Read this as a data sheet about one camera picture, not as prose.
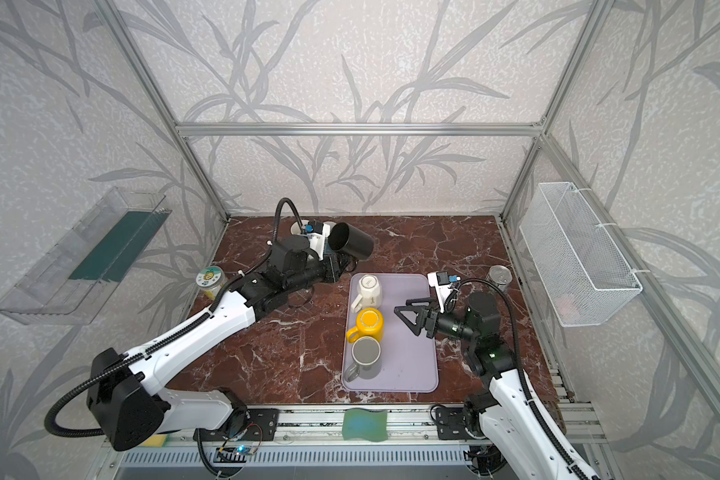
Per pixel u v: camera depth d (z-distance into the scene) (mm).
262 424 731
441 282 651
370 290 872
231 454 722
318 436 725
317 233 668
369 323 811
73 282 631
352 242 753
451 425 727
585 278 602
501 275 963
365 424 726
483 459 750
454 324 630
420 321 629
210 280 915
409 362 835
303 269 608
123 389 386
